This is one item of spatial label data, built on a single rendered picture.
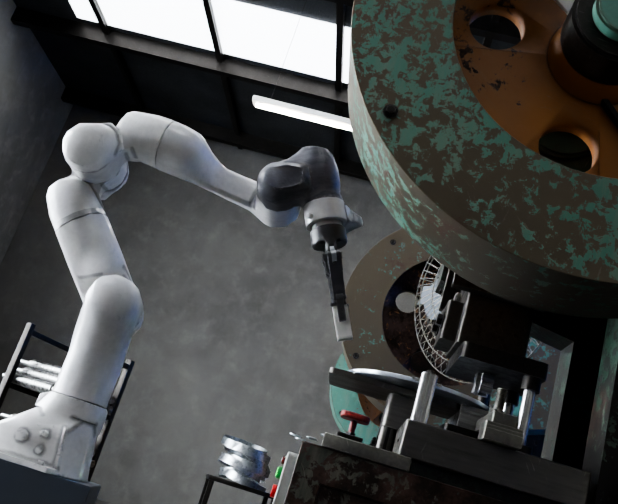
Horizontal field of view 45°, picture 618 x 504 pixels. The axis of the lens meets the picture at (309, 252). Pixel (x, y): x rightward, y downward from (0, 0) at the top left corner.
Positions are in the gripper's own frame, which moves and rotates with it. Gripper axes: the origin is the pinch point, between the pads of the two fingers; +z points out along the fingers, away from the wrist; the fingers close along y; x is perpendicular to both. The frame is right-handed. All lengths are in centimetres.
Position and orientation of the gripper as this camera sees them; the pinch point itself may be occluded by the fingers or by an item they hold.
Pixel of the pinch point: (342, 322)
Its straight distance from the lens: 149.9
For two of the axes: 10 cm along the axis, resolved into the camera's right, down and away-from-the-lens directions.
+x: 9.9, -1.3, 0.5
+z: 1.4, 9.4, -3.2
